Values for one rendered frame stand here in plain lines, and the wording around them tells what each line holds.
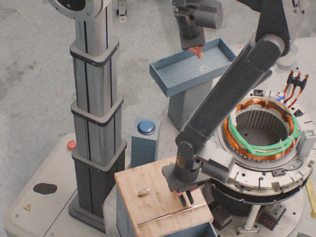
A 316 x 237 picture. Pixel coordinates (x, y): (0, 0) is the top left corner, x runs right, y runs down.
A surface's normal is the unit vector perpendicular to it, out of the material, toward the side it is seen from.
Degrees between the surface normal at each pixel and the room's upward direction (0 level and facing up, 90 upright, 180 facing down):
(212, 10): 77
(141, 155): 90
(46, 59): 0
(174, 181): 1
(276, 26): 90
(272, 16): 90
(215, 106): 89
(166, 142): 0
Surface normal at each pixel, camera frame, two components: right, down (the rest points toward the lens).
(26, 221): 0.05, -0.60
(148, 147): -0.18, 0.78
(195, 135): -0.41, 0.72
